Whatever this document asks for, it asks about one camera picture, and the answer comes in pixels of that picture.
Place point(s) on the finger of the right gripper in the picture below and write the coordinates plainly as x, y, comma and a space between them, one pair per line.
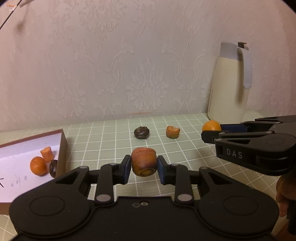
210, 136
249, 126

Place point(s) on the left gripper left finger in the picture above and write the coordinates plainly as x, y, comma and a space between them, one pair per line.
110, 175

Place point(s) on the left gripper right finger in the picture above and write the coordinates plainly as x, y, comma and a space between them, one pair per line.
178, 176

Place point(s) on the small yellow orange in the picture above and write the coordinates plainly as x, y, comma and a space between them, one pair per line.
211, 125

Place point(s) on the brown roll piece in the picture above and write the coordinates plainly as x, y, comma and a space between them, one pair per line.
144, 161

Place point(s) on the dark chocolate fruit front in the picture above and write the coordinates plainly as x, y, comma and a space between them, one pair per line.
53, 168

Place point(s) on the dark chocolate fruit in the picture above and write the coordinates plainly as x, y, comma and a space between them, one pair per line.
53, 168
142, 132

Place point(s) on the orange carrot chunk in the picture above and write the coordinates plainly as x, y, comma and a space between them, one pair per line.
47, 154

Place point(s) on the orange mandarin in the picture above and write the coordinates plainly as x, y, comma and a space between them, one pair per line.
38, 166

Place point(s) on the person right hand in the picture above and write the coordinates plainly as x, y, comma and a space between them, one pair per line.
285, 196

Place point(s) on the back carrot piece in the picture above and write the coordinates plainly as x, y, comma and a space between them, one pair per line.
172, 132

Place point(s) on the dark chocolate fruit back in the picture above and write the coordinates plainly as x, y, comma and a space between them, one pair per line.
142, 132

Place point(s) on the cream thermos jug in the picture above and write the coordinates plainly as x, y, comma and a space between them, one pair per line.
231, 83

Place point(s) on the brown shallow cardboard box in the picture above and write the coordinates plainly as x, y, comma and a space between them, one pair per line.
15, 164

